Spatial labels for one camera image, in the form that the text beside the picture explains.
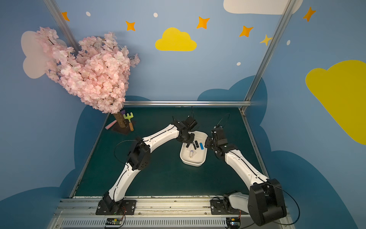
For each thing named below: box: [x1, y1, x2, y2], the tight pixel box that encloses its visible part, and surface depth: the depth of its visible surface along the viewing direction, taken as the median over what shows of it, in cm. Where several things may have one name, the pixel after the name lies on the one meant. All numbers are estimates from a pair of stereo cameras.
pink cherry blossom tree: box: [35, 27, 141, 128], surface depth 65 cm
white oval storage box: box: [179, 130, 209, 167], surface depth 97 cm
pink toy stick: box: [104, 119, 118, 130], surface depth 110 cm
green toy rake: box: [122, 112, 134, 132], surface depth 116 cm
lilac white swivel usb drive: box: [189, 149, 197, 159], surface depth 95 cm
